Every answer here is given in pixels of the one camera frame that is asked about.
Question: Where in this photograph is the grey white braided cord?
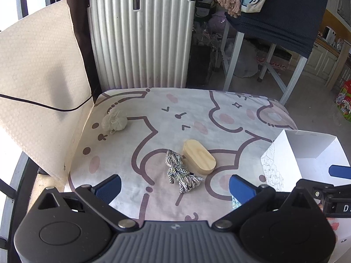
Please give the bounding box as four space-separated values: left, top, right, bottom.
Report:
165 149 204 194

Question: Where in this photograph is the oval wooden box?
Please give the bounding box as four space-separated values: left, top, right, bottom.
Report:
183 139 217 175

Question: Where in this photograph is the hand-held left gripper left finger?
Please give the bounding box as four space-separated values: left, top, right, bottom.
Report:
37 174 139 238

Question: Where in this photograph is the wooden table leg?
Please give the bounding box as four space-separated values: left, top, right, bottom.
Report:
325 37 351 88

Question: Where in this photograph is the white small appliance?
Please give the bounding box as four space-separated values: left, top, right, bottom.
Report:
321 26 337 43

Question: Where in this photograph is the cream kitchen cabinet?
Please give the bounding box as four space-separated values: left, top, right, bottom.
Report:
303 40 342 84

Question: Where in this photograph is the cream bubble wrap sheet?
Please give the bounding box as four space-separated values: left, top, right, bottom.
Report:
0 0 95 182

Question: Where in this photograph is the white plastic bag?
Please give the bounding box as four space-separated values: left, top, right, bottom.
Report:
219 37 260 78

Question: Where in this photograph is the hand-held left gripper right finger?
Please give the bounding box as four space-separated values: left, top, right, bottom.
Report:
214 174 320 238

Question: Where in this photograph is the printed cartoon blanket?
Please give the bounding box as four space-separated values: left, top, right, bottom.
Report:
64 87 299 223

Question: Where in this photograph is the black cable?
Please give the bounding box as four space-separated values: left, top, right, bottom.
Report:
0 94 94 112

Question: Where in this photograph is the white ribbed suitcase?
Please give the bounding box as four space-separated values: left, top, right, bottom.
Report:
87 0 197 91

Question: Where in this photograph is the cream mesh pouf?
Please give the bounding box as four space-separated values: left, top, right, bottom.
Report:
101 110 128 135

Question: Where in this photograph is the white cardboard box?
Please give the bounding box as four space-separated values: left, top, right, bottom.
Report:
260 129 351 263

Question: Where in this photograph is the colourful printed carton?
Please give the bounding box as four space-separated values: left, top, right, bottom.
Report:
335 79 351 123

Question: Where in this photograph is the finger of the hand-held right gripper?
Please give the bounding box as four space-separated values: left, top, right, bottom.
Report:
298 179 351 201
328 165 351 179

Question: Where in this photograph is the dark blue cloth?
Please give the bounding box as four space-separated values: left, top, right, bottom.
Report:
225 0 331 58

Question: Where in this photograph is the white frame chair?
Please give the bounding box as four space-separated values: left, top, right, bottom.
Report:
219 19 308 106

